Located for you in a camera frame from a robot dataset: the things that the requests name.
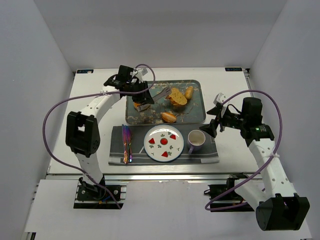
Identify metal tongs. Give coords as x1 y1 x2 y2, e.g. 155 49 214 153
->
152 86 172 102

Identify sliced bread loaf piece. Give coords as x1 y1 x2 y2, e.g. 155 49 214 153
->
166 87 188 106

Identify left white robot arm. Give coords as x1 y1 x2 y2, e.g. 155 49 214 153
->
65 64 154 186

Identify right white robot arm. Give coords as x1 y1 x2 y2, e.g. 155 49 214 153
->
200 95 310 231

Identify glazed donut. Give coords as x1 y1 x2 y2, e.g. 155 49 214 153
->
133 102 150 112

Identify lavender mug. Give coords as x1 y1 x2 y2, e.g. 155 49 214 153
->
187 129 206 155

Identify floral teal tray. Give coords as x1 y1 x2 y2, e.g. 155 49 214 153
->
125 79 206 125

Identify grey striped placemat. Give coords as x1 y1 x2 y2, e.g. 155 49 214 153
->
108 123 221 166

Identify small round bun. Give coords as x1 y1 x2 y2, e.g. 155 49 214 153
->
161 112 177 124

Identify croissant roll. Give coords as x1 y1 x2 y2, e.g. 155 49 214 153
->
184 86 194 100

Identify right blue table label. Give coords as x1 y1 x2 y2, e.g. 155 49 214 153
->
224 67 243 72

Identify blue table label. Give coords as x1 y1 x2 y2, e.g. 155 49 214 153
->
76 69 94 74
224 67 243 72

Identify white strawberry plate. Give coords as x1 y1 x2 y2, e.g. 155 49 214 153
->
143 124 185 163

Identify iridescent knife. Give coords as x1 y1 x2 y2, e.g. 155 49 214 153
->
121 124 129 164

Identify left blue table label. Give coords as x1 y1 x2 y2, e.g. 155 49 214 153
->
76 69 94 74

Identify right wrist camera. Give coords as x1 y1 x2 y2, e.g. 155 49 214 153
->
213 92 227 105

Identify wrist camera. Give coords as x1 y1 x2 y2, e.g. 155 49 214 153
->
213 92 227 105
132 68 148 82

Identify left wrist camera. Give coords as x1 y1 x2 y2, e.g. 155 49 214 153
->
132 68 148 82

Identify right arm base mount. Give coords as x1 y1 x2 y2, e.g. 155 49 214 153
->
203 173 254 212

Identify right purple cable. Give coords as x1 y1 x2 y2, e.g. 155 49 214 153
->
204 89 283 212

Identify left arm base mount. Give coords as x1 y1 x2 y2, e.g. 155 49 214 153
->
73 177 127 210

